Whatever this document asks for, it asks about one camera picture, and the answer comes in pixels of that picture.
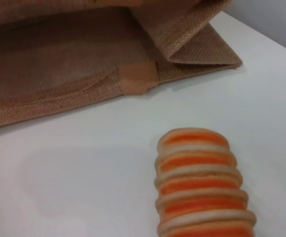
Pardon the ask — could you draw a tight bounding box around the brown jute handbag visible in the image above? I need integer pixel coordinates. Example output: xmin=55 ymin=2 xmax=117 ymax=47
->
xmin=0 ymin=0 xmax=244 ymax=132

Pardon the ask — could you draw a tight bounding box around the orange striped bread loaf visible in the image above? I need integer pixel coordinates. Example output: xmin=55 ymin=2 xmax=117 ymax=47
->
xmin=153 ymin=126 xmax=257 ymax=237

